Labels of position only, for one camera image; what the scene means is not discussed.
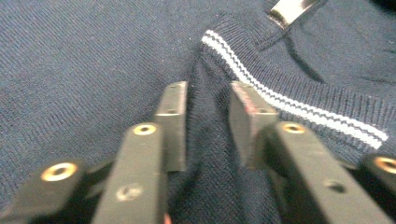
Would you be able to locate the dark navy knit vest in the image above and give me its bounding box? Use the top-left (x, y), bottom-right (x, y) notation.
top-left (0, 0), bottom-right (396, 224)

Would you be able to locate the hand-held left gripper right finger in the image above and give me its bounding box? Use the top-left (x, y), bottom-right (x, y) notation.
top-left (230, 81), bottom-right (393, 224)

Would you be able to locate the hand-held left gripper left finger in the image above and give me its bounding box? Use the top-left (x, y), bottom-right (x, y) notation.
top-left (92, 81), bottom-right (190, 224)

